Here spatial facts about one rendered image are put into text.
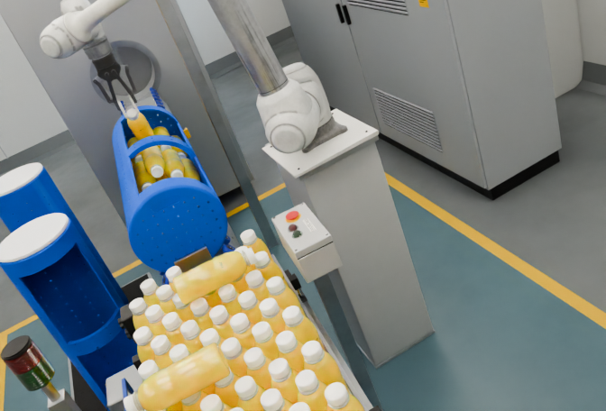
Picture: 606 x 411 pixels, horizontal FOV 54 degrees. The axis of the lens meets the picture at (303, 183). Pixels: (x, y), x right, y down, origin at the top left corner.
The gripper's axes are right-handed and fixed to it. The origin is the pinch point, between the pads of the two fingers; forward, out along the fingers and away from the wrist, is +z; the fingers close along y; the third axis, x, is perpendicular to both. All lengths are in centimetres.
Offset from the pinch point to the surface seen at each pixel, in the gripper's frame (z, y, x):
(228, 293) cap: 21, -6, 104
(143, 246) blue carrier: 21, 11, 64
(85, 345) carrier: 71, 55, 19
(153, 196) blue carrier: 8, 2, 64
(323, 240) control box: 22, -32, 101
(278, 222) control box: 21, -25, 85
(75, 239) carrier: 34, 39, 10
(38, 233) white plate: 27, 49, 7
